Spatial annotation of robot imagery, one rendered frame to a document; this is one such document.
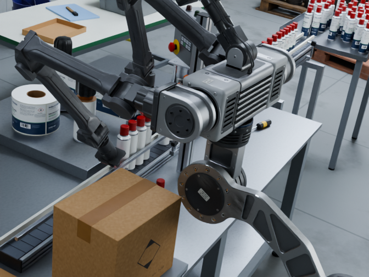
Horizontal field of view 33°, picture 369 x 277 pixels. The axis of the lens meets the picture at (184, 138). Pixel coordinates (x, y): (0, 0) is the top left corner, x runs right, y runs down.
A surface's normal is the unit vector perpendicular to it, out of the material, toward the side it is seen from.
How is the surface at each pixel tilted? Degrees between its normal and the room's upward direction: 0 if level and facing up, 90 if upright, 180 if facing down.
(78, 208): 0
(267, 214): 90
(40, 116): 90
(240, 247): 0
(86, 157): 0
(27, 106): 90
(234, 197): 90
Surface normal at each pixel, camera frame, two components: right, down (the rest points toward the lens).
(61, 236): -0.57, 0.33
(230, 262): 0.12, -0.88
